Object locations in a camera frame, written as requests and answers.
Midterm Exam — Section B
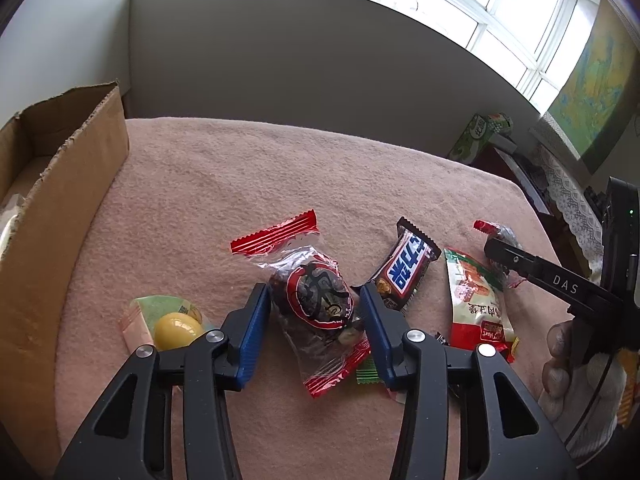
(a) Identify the yellow ball snack packet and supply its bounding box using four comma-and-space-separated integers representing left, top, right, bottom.
118, 295, 206, 356

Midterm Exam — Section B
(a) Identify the white wardrobe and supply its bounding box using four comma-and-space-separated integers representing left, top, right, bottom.
0, 0, 138, 126

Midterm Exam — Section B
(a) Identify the person's right hand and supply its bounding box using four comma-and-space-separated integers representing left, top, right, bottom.
541, 320, 581, 413

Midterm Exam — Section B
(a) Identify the brown chocolate bar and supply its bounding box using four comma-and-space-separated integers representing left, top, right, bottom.
351, 216, 442, 316

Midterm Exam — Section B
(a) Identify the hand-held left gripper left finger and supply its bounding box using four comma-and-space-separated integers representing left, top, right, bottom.
52, 282, 273, 480

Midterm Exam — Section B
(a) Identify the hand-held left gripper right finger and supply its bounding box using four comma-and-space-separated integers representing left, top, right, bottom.
359, 282, 581, 480

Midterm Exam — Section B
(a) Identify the small green-edged candy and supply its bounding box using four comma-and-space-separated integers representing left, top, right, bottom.
356, 355, 386, 386

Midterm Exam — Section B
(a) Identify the brown cardboard box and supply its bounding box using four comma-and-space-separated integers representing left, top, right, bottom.
0, 80, 130, 466

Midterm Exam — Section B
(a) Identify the wall map poster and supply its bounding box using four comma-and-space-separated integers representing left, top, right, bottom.
547, 0, 636, 173

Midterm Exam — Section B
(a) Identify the white lace cloth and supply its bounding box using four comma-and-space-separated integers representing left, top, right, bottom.
530, 115, 608, 271

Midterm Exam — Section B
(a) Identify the pink blanket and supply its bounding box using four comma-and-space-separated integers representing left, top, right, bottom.
52, 117, 611, 480

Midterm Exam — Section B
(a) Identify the dark wooden cabinet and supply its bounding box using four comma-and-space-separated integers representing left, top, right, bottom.
472, 145, 556, 221

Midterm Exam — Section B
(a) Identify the green tissue box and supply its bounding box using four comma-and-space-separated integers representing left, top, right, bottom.
447, 112, 513, 163

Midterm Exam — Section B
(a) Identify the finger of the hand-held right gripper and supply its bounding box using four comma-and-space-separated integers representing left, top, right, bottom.
483, 236, 623, 312

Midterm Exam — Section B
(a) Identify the clear red-edged date packet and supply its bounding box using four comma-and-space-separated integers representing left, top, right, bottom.
230, 208, 371, 400

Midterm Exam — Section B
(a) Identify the red white snack packet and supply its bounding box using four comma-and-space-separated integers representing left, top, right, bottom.
443, 246, 521, 363

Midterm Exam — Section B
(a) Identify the small clear red-edged packet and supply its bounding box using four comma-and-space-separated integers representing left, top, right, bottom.
473, 219, 526, 288

